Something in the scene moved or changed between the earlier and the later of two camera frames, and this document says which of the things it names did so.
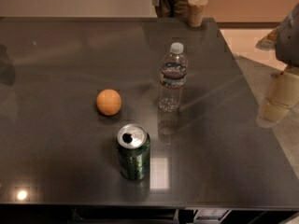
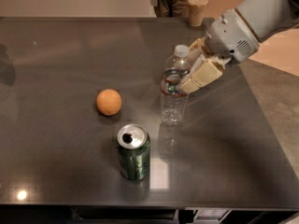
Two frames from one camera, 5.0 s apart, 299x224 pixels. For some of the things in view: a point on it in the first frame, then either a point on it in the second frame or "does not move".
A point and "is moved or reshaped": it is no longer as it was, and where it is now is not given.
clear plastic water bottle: [174, 69] is moved or reshaped
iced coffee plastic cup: [196, 3] does not move
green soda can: [134, 144] does not move
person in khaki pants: [171, 1] does not move
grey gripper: [289, 42] to [230, 36]
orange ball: [108, 102] does not move
